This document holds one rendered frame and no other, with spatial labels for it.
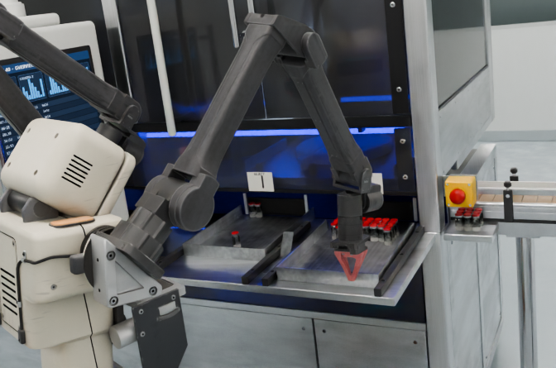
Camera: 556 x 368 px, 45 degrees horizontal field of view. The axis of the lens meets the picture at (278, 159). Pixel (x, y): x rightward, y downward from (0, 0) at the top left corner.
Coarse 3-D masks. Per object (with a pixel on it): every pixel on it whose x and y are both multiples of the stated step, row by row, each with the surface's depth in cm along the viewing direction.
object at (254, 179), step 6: (252, 174) 204; (258, 174) 203; (264, 174) 202; (270, 174) 201; (252, 180) 205; (258, 180) 204; (264, 180) 203; (270, 180) 202; (252, 186) 205; (258, 186) 204; (264, 186) 203; (270, 186) 202
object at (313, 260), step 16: (320, 224) 191; (304, 240) 181; (320, 240) 189; (400, 240) 173; (288, 256) 171; (304, 256) 178; (320, 256) 177; (368, 256) 173; (384, 256) 172; (288, 272) 164; (304, 272) 162; (320, 272) 161; (336, 272) 159; (368, 272) 164; (384, 272) 159
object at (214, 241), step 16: (240, 208) 218; (224, 224) 209; (240, 224) 210; (256, 224) 208; (272, 224) 206; (288, 224) 205; (192, 240) 193; (208, 240) 199; (224, 240) 198; (240, 240) 196; (256, 240) 195; (272, 240) 193; (208, 256) 187; (224, 256) 184; (240, 256) 182; (256, 256) 180
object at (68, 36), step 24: (48, 24) 193; (72, 24) 199; (0, 48) 177; (72, 48) 198; (96, 48) 207; (24, 72) 183; (96, 72) 207; (48, 96) 191; (72, 96) 198; (0, 120) 177; (72, 120) 198; (96, 120) 207; (0, 192) 178; (120, 216) 217
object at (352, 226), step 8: (360, 216) 155; (344, 224) 153; (352, 224) 153; (360, 224) 153; (344, 232) 153; (352, 232) 153; (360, 232) 154; (336, 240) 155; (344, 240) 153; (352, 240) 153; (360, 240) 154; (368, 240) 159; (336, 248) 152; (352, 248) 150
